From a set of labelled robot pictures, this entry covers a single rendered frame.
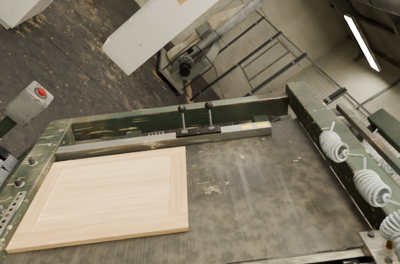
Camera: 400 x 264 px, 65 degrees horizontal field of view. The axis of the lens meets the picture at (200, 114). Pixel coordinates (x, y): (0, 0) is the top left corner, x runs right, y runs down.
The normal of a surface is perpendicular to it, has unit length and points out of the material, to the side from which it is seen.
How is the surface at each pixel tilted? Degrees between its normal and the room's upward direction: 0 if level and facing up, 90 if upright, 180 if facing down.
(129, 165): 57
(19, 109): 90
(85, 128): 90
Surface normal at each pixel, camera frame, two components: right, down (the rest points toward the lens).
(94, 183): -0.11, -0.87
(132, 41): 0.07, 0.49
